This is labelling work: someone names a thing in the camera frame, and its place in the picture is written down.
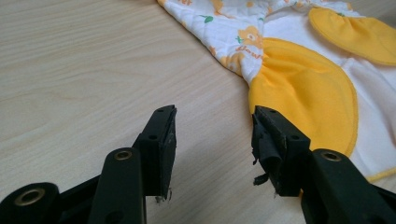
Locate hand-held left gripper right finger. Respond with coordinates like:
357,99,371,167
250,105,396,224

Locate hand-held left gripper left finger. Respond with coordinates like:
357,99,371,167
88,104,178,224

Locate white and yellow baby garment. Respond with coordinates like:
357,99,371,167
157,0,396,184

